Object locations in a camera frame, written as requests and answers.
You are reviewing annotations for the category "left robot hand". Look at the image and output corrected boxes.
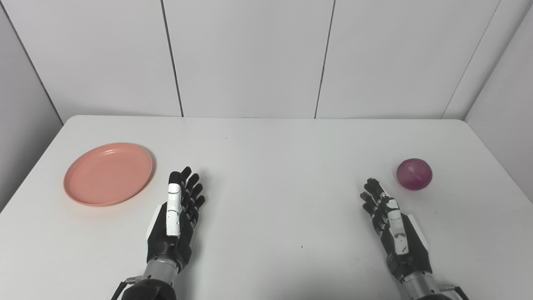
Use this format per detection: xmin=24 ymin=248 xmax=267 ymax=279
xmin=146 ymin=166 xmax=206 ymax=274

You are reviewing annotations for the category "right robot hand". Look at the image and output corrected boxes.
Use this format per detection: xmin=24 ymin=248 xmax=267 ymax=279
xmin=360 ymin=178 xmax=434 ymax=284

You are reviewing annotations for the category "red onion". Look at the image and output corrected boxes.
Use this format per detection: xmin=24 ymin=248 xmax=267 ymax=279
xmin=396 ymin=158 xmax=433 ymax=191

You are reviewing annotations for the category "pink plate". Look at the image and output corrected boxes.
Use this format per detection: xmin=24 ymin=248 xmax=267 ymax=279
xmin=63 ymin=142 xmax=154 ymax=207

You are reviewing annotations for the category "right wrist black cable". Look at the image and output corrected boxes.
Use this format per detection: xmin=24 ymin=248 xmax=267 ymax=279
xmin=439 ymin=283 xmax=470 ymax=300

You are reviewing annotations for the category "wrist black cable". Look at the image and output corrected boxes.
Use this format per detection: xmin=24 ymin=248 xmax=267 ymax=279
xmin=439 ymin=283 xmax=470 ymax=300
xmin=111 ymin=277 xmax=144 ymax=300

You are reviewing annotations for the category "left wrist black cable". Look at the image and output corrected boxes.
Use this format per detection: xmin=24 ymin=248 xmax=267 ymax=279
xmin=111 ymin=277 xmax=144 ymax=300

